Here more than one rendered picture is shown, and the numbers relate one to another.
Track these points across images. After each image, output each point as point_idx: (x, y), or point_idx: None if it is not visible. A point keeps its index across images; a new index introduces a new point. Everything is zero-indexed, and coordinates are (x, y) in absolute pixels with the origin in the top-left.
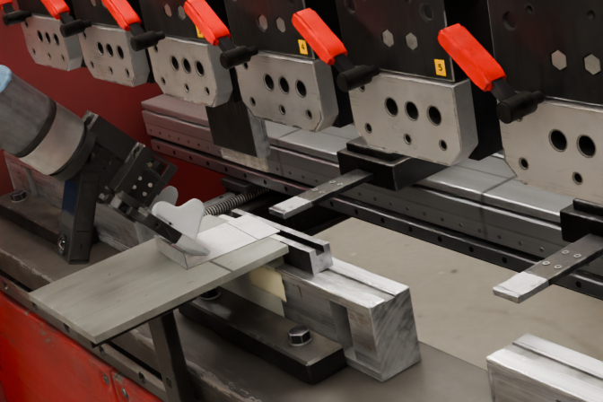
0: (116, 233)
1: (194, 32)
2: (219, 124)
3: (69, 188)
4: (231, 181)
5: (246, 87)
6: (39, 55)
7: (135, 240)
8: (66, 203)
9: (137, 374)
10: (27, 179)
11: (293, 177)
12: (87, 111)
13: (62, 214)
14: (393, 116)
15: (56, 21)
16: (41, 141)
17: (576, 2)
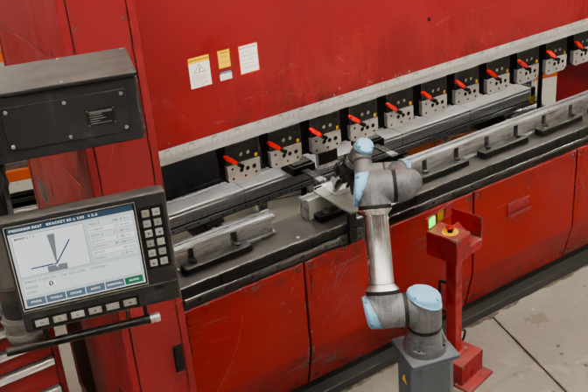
0: (256, 234)
1: (334, 129)
2: (323, 157)
3: (353, 174)
4: (214, 221)
5: (353, 134)
6: (237, 178)
7: (270, 227)
8: (353, 178)
9: (323, 248)
10: (186, 255)
11: (251, 199)
12: (345, 154)
13: (353, 183)
14: (398, 118)
15: (257, 157)
16: (347, 164)
17: (437, 80)
